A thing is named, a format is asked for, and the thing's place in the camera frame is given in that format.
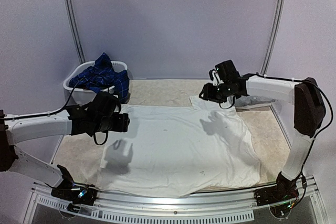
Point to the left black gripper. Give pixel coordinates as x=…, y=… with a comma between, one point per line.
x=122, y=125

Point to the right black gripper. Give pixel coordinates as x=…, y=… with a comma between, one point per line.
x=206, y=92

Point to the white t-shirt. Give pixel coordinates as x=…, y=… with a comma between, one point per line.
x=176, y=151

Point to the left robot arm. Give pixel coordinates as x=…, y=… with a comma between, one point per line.
x=20, y=128

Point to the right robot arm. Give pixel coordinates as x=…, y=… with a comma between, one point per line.
x=304, y=96

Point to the folded grey towel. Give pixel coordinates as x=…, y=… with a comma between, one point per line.
x=252, y=102

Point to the blue plaid shirt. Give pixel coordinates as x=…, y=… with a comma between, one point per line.
x=102, y=76

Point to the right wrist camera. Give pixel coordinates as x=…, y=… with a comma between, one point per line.
x=214, y=77

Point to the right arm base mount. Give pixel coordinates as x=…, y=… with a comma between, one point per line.
x=283, y=196

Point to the right corner wall post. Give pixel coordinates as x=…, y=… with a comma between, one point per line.
x=273, y=36

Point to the corner wall post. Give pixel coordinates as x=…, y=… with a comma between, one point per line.
x=273, y=36
x=74, y=31

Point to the left corner wall post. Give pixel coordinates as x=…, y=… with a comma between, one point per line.
x=74, y=31

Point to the aluminium front rail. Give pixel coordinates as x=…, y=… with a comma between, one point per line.
x=230, y=206

